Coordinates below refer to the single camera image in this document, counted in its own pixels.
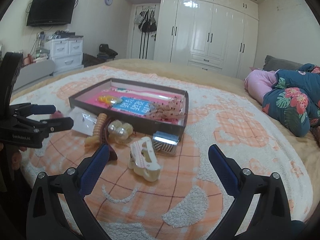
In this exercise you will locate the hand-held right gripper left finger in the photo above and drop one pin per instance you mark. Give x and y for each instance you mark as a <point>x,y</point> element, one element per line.
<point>95,171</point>

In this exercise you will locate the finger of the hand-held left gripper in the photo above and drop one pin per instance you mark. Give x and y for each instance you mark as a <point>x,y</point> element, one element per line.
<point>42,109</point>
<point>58,124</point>

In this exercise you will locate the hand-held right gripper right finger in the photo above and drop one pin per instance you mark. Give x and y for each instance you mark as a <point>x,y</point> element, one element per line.
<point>222,171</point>

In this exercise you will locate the pink fuzzy hair clip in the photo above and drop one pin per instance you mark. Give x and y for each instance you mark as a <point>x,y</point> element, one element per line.
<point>57,114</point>

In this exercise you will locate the dark red hair claw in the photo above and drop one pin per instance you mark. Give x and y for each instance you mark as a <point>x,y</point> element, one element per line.
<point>105,137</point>

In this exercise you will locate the pearl hair clip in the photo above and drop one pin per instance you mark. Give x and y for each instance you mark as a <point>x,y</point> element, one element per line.
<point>120,131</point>

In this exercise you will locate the cream hair claw clip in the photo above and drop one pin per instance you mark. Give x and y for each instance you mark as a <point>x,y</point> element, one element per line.
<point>145,160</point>

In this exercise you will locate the clear box of hair pins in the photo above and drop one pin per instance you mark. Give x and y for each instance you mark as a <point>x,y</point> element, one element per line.
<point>166,146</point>

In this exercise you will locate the brown cardboard tray box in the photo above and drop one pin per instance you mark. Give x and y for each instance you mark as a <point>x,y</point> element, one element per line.
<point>165,127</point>

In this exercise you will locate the person's left hand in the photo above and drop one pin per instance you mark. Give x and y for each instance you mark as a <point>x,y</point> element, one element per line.
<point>17,158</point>

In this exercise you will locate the clear plastic packet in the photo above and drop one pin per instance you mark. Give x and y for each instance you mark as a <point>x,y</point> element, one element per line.
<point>80,123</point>

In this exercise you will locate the orange and white printed blanket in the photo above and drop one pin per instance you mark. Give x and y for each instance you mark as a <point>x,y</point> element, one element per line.
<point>212,135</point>

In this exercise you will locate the white drawer cabinet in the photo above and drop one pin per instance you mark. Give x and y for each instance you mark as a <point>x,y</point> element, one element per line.
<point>66,52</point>

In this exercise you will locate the dark cloth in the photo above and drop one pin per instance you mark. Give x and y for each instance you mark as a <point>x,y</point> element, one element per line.
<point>91,60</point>

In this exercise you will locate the black set-top box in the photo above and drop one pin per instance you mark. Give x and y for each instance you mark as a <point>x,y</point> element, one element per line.
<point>66,33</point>

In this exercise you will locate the clear pink-beaded hair clip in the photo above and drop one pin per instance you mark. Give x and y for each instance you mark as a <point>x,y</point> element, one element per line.
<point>166,108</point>

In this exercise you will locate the black bag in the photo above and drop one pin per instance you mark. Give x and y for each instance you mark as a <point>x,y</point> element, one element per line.
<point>107,51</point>

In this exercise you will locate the pink pillow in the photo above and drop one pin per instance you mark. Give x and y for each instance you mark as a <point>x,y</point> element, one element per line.
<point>260,85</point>

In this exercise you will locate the white door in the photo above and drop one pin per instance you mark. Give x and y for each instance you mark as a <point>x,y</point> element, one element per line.
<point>136,45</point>

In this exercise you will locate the grey pillow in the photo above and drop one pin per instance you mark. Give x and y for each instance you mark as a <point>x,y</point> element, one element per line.
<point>277,63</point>

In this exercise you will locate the hanging bags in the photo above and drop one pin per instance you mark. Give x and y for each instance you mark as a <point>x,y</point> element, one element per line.
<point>147,21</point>

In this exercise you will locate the white wardrobe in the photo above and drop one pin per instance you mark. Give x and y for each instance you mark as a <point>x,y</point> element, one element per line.
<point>207,30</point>

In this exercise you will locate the black wall television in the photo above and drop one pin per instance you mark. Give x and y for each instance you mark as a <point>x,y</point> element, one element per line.
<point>50,8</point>

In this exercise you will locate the round wall clock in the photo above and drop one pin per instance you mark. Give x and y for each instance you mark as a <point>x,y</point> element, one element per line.
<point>108,0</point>

